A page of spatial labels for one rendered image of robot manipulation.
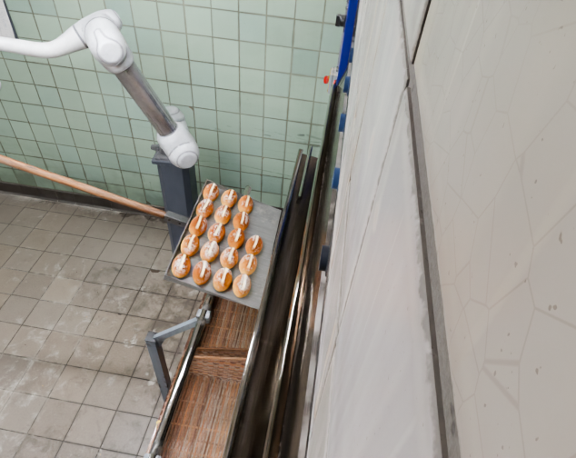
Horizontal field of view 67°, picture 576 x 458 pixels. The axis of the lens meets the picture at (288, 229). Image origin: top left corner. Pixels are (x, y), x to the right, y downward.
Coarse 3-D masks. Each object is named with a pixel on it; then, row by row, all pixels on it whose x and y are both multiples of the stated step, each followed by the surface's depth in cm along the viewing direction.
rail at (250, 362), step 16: (288, 192) 160; (288, 208) 154; (272, 256) 138; (272, 272) 132; (256, 320) 120; (256, 336) 116; (256, 352) 114; (240, 400) 104; (240, 416) 101; (224, 448) 97
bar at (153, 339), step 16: (208, 304) 154; (192, 320) 155; (208, 320) 151; (160, 336) 165; (192, 336) 144; (160, 352) 175; (192, 352) 140; (160, 368) 181; (160, 384) 192; (176, 384) 132; (176, 400) 129; (160, 432) 122; (160, 448) 119
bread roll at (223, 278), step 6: (222, 270) 159; (228, 270) 160; (216, 276) 157; (222, 276) 157; (228, 276) 158; (216, 282) 156; (222, 282) 156; (228, 282) 158; (216, 288) 156; (222, 288) 156
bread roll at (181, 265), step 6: (174, 258) 158; (180, 258) 155; (186, 258) 157; (174, 264) 155; (180, 264) 154; (186, 264) 155; (174, 270) 154; (180, 270) 154; (186, 270) 155; (180, 276) 154
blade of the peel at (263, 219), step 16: (256, 208) 193; (272, 208) 197; (208, 224) 177; (224, 224) 180; (256, 224) 187; (272, 224) 190; (208, 240) 172; (224, 240) 175; (272, 240) 184; (192, 256) 164; (240, 256) 172; (256, 256) 175; (192, 272) 160; (240, 272) 167; (256, 272) 170; (208, 288) 158; (256, 288) 165; (256, 304) 160
